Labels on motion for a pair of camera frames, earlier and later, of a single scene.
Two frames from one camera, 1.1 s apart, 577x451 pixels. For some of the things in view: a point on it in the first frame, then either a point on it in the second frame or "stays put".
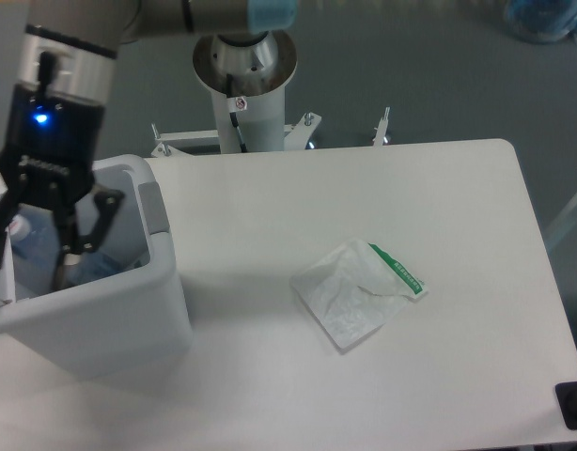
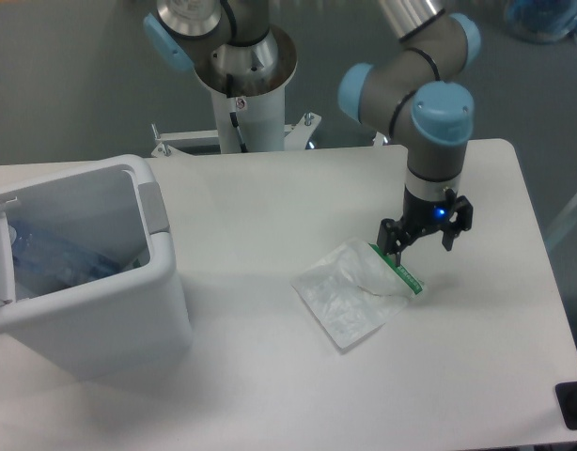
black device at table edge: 573,400 stays put
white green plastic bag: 355,290 stays put
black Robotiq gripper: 47,155 -> 422,215
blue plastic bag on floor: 544,22 stays put
